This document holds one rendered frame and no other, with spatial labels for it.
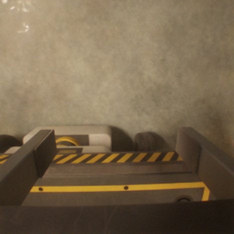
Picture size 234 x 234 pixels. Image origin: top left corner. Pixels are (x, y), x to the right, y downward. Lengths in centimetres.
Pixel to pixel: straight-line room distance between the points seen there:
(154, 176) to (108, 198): 10
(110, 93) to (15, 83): 33
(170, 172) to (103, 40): 44
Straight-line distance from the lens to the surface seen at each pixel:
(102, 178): 32
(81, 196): 35
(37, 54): 62
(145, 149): 49
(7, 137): 64
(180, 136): 16
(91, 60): 58
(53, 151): 17
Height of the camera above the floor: 57
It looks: 73 degrees down
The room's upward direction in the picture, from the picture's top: 174 degrees clockwise
